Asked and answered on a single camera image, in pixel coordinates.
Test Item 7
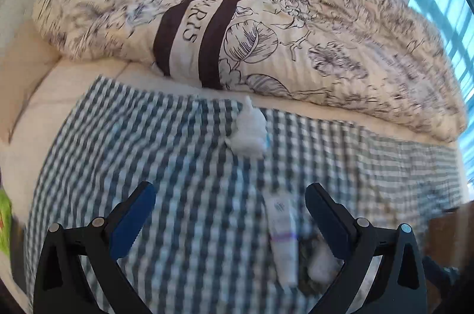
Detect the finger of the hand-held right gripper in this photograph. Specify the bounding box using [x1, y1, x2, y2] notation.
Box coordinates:
[422, 255, 462, 296]

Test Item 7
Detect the window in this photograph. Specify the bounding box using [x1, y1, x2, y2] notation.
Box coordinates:
[407, 0, 474, 92]

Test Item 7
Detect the checked cloth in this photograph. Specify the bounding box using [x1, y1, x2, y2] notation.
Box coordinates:
[24, 75, 465, 314]

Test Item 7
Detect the dark patterned object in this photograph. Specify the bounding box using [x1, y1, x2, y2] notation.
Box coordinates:
[296, 236, 334, 296]

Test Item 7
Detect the cream mattress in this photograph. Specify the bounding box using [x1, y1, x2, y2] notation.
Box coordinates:
[0, 20, 460, 226]

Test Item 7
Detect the white cotton wad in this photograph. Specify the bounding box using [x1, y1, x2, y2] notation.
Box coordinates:
[307, 249, 343, 285]

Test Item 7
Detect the white tube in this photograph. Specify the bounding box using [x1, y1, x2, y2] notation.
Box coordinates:
[264, 188, 300, 288]

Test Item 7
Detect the floral duvet with brown stripes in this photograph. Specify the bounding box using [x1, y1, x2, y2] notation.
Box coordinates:
[31, 0, 468, 144]

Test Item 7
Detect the crumpled white tissue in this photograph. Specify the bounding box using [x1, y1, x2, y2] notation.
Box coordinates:
[224, 95, 269, 159]

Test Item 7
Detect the cardboard box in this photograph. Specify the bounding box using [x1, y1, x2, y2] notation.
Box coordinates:
[422, 201, 474, 303]

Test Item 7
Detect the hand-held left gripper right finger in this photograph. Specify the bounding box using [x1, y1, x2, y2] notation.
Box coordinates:
[304, 182, 430, 314]

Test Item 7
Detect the green packet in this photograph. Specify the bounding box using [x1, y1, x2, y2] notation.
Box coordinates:
[0, 188, 13, 257]

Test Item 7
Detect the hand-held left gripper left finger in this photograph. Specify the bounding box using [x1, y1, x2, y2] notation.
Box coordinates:
[33, 181, 158, 314]

